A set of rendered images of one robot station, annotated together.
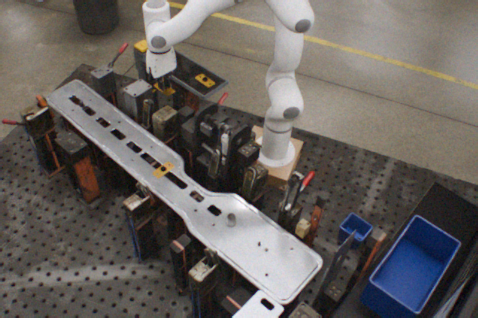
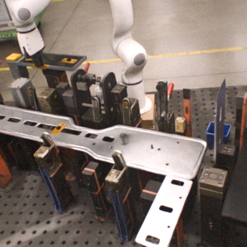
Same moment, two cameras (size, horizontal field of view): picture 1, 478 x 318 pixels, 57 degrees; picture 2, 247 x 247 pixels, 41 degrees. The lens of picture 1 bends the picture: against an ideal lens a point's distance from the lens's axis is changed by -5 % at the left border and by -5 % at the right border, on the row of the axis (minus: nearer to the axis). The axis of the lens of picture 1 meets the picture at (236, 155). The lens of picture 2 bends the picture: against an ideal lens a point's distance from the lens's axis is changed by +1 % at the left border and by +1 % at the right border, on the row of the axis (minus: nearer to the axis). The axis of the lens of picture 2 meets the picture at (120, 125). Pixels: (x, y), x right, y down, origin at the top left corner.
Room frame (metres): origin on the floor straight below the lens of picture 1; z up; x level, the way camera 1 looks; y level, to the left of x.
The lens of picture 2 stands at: (-0.18, 0.13, 1.90)
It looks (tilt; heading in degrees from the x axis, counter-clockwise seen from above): 37 degrees down; 353
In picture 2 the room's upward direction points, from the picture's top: 11 degrees counter-clockwise
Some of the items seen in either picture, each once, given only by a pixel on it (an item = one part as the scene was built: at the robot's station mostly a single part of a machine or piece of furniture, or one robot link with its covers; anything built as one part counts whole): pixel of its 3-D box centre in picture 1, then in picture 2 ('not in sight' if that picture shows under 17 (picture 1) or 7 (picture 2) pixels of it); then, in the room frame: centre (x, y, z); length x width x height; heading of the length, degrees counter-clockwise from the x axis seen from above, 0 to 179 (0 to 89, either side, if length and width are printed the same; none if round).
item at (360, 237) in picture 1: (353, 232); (218, 135); (1.04, -0.50, 0.74); 0.11 x 0.10 x 0.09; 50
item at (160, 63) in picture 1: (161, 58); (30, 39); (1.28, 0.28, 1.37); 0.10 x 0.07 x 0.11; 136
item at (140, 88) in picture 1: (143, 124); (32, 114); (1.43, 0.41, 0.90); 0.13 x 0.10 x 0.41; 140
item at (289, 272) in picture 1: (158, 169); (54, 130); (1.10, 0.29, 1.00); 1.38 x 0.22 x 0.02; 50
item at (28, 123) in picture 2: (132, 167); (34, 145); (1.23, 0.43, 0.84); 0.13 x 0.11 x 0.29; 140
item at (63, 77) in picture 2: (186, 112); (62, 97); (1.50, 0.23, 0.92); 0.10 x 0.08 x 0.45; 50
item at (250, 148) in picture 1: (245, 185); (124, 124); (1.12, -0.04, 0.91); 0.07 x 0.05 x 0.42; 140
